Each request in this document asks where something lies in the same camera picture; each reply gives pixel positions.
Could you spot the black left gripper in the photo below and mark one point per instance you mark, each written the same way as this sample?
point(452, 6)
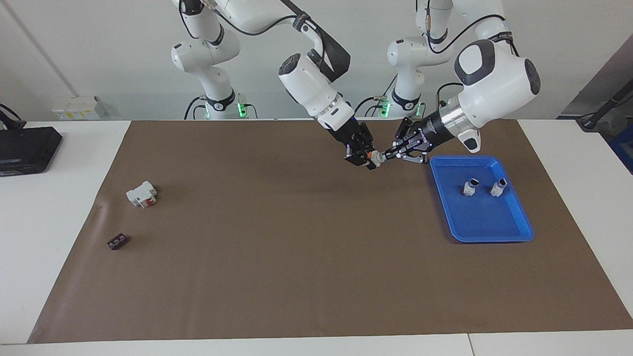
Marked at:
point(429, 133)

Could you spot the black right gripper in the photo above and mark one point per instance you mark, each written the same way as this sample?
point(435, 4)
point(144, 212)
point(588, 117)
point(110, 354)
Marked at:
point(348, 133)

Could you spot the white connector part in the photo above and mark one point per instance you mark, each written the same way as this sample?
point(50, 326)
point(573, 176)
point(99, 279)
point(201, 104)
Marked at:
point(377, 157)

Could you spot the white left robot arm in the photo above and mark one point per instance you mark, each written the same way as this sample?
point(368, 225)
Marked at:
point(494, 84)

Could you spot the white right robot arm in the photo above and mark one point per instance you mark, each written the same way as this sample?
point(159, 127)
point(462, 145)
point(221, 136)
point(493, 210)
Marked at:
point(309, 84)

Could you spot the left white connector in tray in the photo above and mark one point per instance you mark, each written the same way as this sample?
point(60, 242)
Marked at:
point(470, 189)

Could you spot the white connector in tray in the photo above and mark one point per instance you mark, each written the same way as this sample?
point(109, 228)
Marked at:
point(498, 189)
point(470, 189)

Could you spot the right white connector in tray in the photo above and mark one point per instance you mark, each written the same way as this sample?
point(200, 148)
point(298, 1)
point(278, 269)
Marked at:
point(498, 189)

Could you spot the blue plastic tray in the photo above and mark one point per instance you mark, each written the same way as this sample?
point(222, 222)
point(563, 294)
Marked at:
point(484, 222)

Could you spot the brown table mat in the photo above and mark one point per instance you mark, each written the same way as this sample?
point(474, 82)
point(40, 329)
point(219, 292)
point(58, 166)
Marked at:
point(296, 272)

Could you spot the black tripod pole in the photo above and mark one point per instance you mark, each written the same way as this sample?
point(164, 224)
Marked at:
point(606, 106)

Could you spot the dark grey partition panel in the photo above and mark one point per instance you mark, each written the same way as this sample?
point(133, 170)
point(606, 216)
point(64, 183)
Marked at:
point(613, 79)

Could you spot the blue crate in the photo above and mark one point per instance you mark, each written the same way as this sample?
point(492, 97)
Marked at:
point(624, 153)

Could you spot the white circuit breaker red lever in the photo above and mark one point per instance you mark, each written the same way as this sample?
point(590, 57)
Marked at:
point(138, 194)

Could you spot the small black terminal block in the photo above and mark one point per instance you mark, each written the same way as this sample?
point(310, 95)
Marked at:
point(116, 242)

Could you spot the flat black box device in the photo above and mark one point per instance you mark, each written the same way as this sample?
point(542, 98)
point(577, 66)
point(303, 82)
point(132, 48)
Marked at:
point(27, 148)

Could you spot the white wall socket box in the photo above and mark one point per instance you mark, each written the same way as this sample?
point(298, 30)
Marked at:
point(79, 108)

